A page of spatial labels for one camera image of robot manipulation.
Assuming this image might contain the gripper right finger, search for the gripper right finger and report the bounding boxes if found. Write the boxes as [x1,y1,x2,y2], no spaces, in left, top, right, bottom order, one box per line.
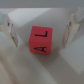
[61,7,84,49]

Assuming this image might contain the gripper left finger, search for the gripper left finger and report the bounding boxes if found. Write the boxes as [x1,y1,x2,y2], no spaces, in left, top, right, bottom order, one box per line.
[0,10,20,48]

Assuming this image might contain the pink block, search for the pink block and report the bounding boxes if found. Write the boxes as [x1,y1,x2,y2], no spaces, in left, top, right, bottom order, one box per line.
[28,25,54,54]

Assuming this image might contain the white plastic box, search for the white plastic box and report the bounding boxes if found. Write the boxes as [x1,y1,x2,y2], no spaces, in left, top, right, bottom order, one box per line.
[0,7,84,84]

